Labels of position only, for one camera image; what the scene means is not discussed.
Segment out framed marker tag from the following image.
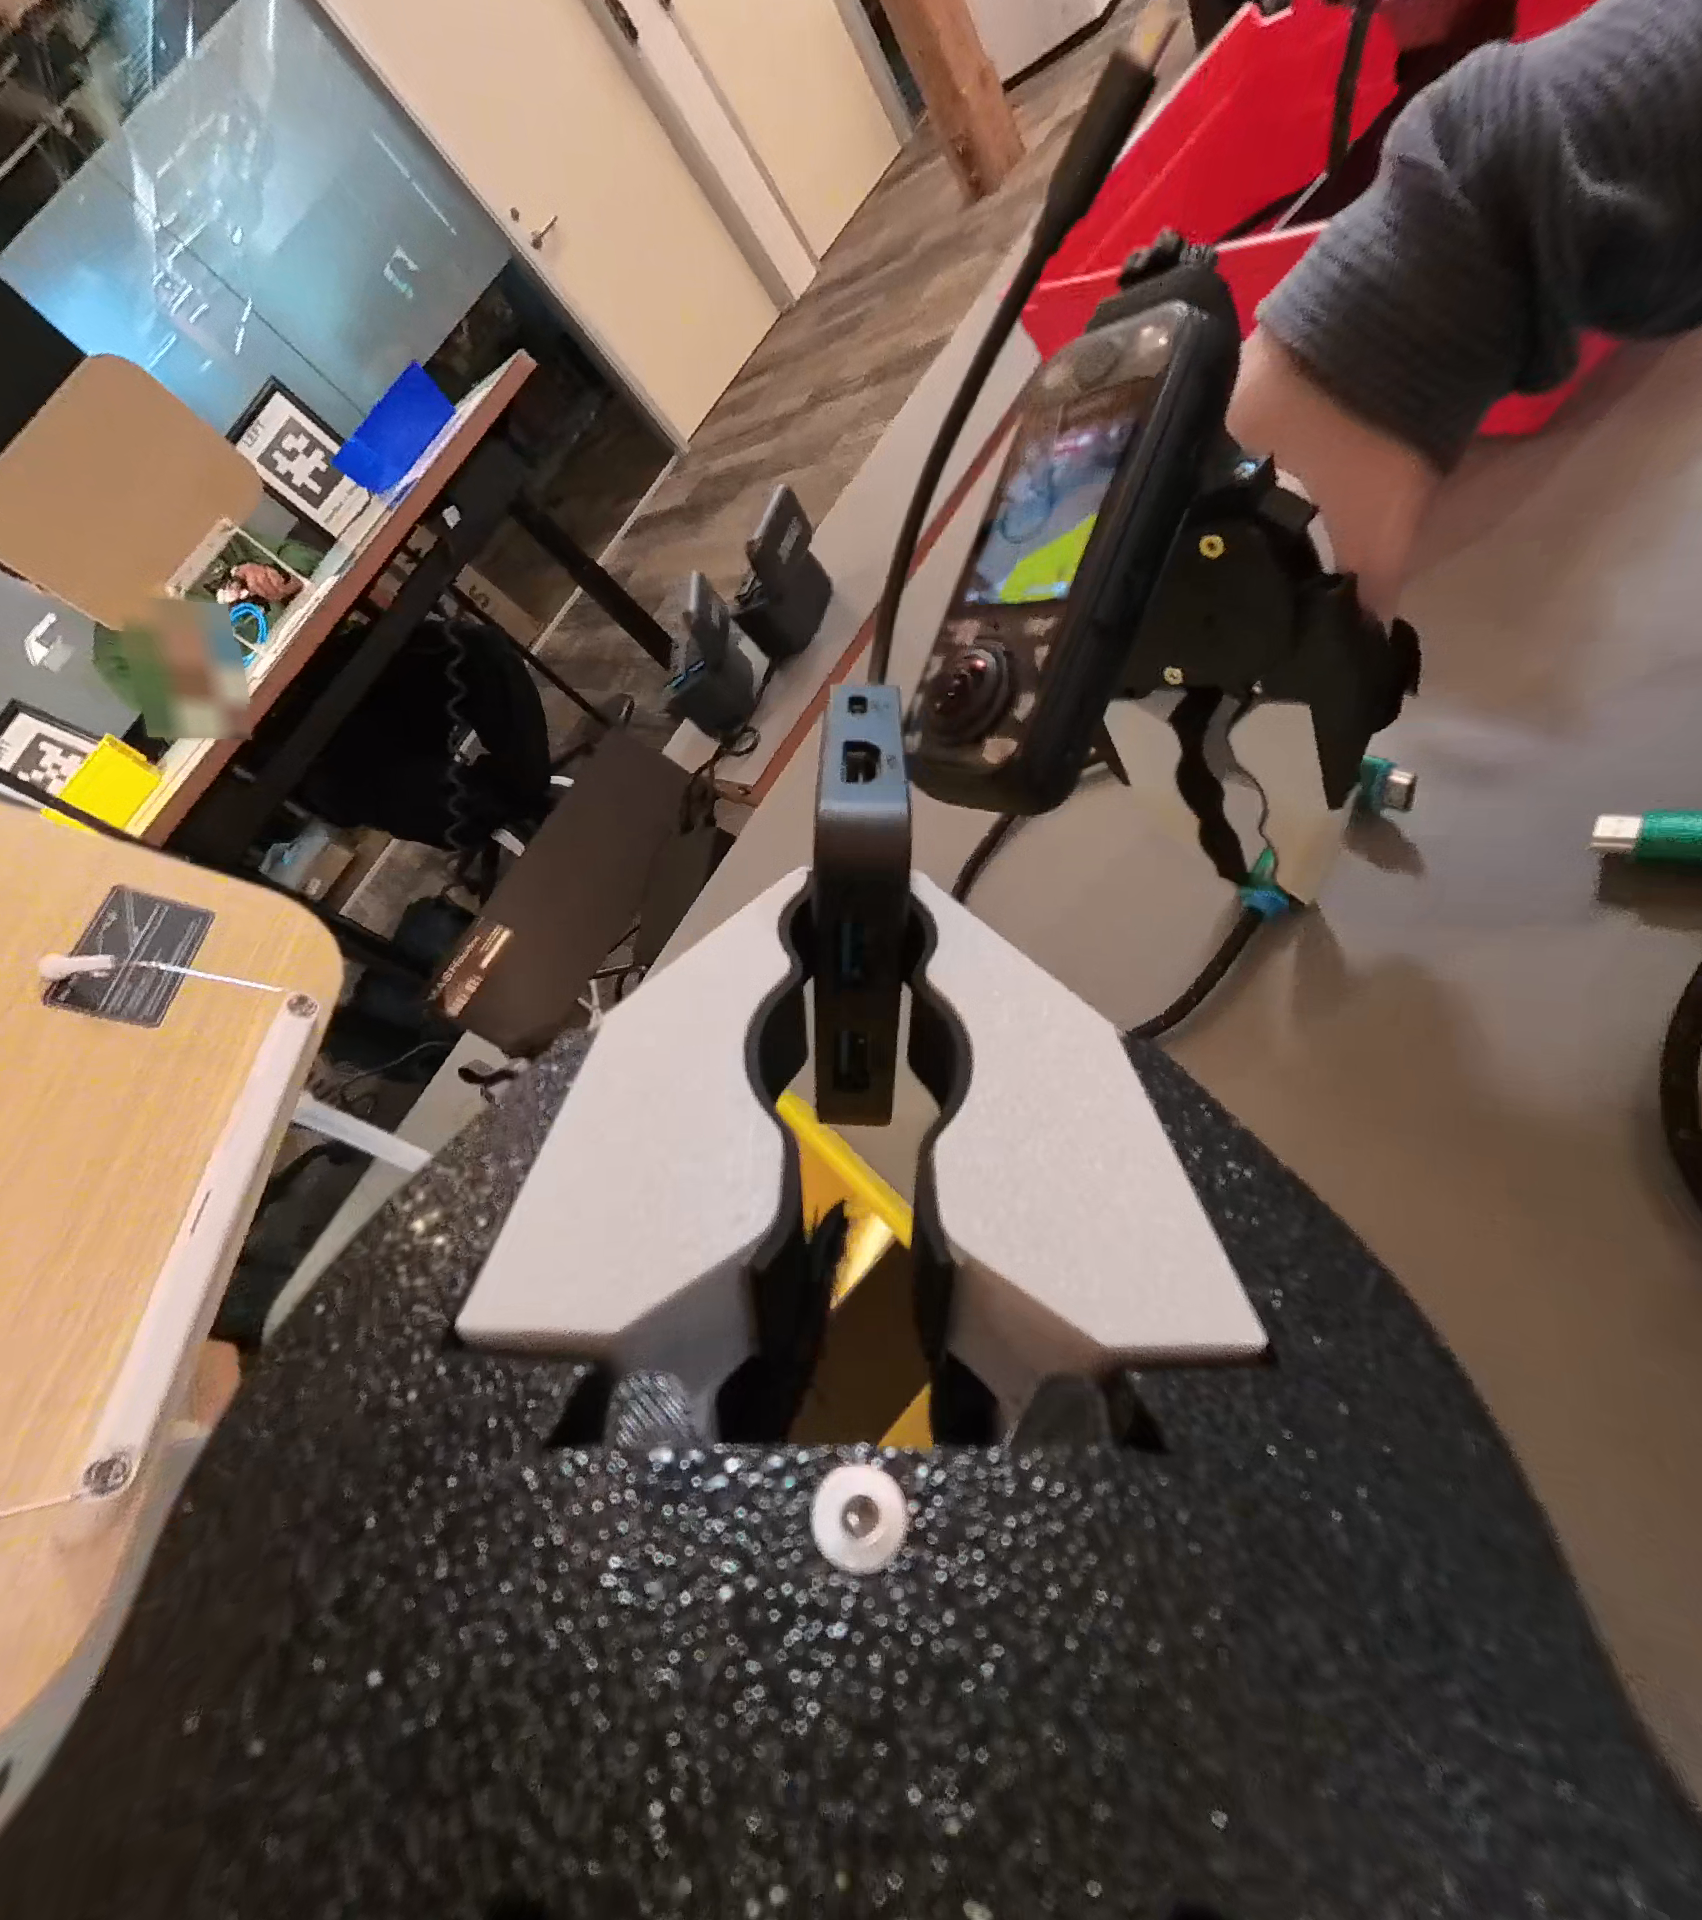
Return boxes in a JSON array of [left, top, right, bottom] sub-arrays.
[[225, 374, 370, 535], [0, 696, 104, 798]]

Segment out white door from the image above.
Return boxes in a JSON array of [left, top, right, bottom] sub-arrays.
[[319, 0, 915, 452]]

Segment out yellow bin with black divider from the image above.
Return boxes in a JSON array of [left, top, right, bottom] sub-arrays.
[[777, 1093, 936, 1450]]

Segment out person's right hand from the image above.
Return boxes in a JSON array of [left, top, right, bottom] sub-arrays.
[[1223, 333, 1450, 620]]

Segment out thin black hub cable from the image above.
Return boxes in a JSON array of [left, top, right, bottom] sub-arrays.
[[866, 0, 1187, 693]]

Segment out blue plastic bin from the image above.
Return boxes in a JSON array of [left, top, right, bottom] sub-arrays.
[[332, 361, 461, 494]]

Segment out brown-edged table black legs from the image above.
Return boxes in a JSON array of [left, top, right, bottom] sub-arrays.
[[116, 348, 680, 903]]

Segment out wooden board with black label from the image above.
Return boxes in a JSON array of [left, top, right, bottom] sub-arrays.
[[0, 772, 347, 1811]]

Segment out black office chair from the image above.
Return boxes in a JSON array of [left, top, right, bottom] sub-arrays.
[[296, 614, 561, 903]]

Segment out yellow plastic bin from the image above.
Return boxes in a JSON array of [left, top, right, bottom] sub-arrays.
[[41, 730, 170, 842]]

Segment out wooden board on clear stand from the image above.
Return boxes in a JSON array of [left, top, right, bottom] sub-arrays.
[[0, 353, 267, 633]]

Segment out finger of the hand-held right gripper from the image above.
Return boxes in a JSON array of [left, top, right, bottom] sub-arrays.
[[1167, 693, 1364, 911]]

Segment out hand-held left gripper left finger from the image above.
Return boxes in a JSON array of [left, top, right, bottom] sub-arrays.
[[452, 863, 831, 1434]]

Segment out red plastic bin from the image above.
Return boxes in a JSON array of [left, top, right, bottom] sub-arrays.
[[1023, 0, 1626, 441]]

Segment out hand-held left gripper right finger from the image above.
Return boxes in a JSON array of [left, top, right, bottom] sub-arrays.
[[903, 867, 1275, 1434]]

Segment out wooden post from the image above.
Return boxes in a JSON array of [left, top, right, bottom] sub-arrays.
[[880, 0, 1026, 205]]

